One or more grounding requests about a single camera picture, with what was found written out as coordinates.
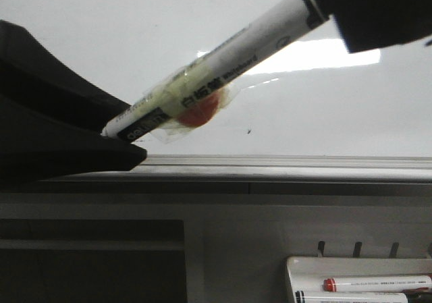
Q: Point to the red capped whiteboard marker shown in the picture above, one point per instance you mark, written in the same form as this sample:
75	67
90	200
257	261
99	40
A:
390	283

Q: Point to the black whiteboard marker with tape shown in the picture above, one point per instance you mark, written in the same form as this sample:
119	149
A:
280	26

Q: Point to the dark wall hook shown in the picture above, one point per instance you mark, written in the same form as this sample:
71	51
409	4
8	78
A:
320	248
357	250

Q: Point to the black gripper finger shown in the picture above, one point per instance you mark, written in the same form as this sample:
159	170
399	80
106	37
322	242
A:
51	118
374	24

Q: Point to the black capped whiteboard marker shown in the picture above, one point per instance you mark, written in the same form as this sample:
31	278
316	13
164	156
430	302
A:
349	297

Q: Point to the dark wall hook middle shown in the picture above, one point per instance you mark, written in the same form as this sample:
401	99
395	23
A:
357	250

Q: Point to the dark wall hook left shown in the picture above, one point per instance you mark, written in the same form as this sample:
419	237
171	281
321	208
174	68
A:
320	248

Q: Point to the white whiteboard with aluminium frame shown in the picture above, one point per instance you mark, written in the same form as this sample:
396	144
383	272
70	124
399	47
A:
312	102

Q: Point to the white marker tray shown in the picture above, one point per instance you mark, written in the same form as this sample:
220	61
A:
312	279

